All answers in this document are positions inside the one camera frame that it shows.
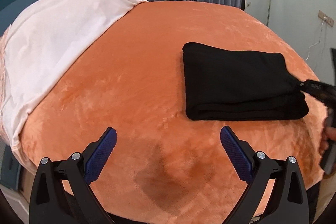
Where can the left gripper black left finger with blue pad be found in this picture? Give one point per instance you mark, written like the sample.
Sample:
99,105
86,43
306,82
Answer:
48,202

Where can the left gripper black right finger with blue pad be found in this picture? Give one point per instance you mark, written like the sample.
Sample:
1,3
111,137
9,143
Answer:
288,201

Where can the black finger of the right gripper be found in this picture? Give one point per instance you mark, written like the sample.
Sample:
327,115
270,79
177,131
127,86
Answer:
323,92

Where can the black pants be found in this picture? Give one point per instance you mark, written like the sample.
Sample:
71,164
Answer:
222,85

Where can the person right hand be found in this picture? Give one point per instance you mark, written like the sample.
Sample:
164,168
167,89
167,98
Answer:
328,133

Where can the orange velvet bed blanket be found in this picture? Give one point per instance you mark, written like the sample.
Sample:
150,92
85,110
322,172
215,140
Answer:
165,168

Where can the pink white bed sheet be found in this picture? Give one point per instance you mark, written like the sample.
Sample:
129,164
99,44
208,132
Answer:
37,49

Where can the teal upholstered headboard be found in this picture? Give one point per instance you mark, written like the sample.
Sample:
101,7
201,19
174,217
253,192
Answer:
28,1

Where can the wall power socket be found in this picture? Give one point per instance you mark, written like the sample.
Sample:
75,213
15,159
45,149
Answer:
326,18

